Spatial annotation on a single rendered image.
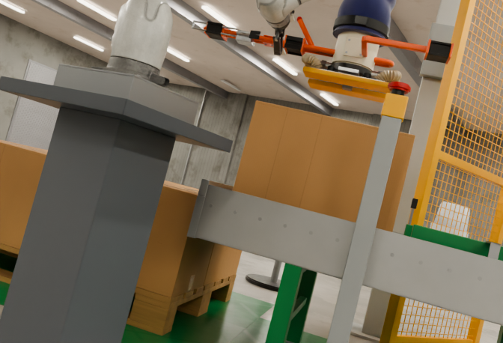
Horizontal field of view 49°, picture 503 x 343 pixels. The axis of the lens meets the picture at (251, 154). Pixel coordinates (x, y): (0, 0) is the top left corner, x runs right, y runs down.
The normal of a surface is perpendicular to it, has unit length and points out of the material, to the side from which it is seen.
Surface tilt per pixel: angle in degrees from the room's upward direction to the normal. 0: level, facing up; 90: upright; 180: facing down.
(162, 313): 90
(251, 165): 90
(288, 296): 90
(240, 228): 90
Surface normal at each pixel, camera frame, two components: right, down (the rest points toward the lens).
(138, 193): 0.84, 0.18
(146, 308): -0.22, -0.12
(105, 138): -0.48, -0.18
